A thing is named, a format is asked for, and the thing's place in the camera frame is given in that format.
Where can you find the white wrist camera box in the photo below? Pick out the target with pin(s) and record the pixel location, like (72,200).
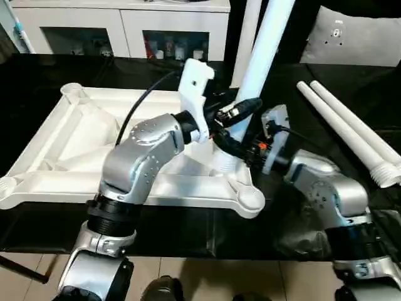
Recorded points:
(276,125)
(194,84)

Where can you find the black stand leg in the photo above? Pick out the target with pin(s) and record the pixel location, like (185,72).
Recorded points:
(22,269)

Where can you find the white glass-door cabinet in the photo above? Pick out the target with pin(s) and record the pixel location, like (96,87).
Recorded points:
(94,25)

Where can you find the white plastic table leg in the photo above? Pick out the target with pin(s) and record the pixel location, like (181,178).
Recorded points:
(338,128)
(245,41)
(266,56)
(360,119)

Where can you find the black work mat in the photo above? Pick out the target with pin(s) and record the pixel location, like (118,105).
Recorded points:
(37,69)

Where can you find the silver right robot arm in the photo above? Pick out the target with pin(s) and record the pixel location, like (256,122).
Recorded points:
(332,200)

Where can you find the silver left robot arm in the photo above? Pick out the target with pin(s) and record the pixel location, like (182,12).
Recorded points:
(135,169)

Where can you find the black cabinet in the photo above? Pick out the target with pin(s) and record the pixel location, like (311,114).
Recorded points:
(301,25)

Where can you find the white plastic table top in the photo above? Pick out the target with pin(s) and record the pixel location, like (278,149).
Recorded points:
(56,144)

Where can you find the light grey cushion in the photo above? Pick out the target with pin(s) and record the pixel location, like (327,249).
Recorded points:
(357,34)

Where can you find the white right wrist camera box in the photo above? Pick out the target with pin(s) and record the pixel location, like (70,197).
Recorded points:
(276,125)

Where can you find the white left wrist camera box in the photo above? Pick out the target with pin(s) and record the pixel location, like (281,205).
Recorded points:
(194,84)

